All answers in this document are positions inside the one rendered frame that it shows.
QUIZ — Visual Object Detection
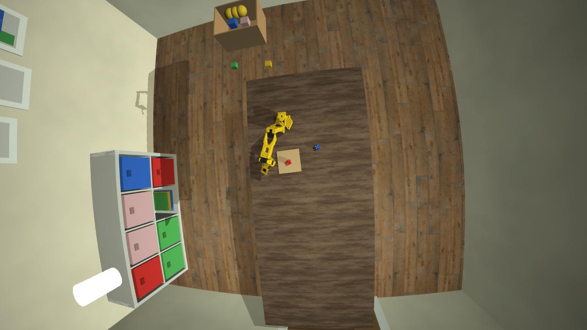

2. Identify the tan flat mat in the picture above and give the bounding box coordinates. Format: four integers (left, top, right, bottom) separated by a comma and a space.
277, 148, 302, 174

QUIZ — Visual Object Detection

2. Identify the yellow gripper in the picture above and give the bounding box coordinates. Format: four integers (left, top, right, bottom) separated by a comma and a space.
261, 161, 276, 175

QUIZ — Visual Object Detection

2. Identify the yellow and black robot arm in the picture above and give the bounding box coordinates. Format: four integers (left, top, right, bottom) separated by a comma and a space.
259, 113, 293, 165

